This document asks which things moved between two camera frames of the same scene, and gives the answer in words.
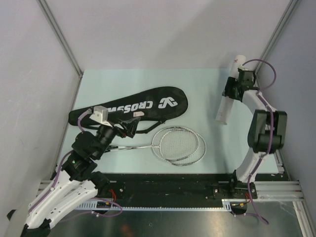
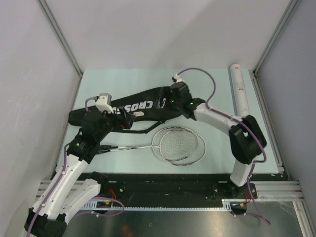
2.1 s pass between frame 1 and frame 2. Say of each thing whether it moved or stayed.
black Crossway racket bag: stayed
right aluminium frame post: stayed
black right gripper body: moved
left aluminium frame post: stayed
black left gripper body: moved
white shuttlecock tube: moved
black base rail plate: stayed
